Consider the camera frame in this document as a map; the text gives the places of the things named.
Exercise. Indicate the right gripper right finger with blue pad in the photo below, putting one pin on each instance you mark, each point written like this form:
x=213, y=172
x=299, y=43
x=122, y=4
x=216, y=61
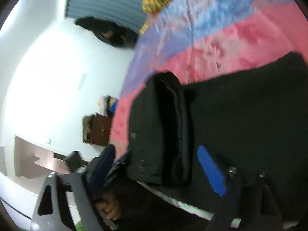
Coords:
x=264, y=213

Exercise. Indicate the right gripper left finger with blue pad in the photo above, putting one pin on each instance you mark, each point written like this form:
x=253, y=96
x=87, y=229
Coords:
x=52, y=211

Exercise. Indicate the black pants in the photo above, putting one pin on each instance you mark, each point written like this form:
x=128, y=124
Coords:
x=254, y=120

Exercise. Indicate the person's hand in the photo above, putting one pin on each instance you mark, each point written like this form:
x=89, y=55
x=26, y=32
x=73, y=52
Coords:
x=109, y=205

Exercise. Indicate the brown wooden nightstand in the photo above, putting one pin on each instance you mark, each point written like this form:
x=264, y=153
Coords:
x=100, y=130

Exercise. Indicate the olive garment on nightstand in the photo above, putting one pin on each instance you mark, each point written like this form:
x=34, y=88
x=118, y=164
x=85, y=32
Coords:
x=87, y=122

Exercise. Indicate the pile of colourful clothes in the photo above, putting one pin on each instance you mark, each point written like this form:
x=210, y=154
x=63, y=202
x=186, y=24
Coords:
x=107, y=105

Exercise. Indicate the colourful satin quilt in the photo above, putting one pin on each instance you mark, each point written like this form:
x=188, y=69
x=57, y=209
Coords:
x=202, y=39

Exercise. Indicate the blue-grey curtain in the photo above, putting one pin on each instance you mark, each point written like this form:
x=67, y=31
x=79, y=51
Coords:
x=126, y=13

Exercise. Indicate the dark clothes hanging on wall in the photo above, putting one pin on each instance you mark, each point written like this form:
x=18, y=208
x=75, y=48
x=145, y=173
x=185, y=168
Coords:
x=109, y=32

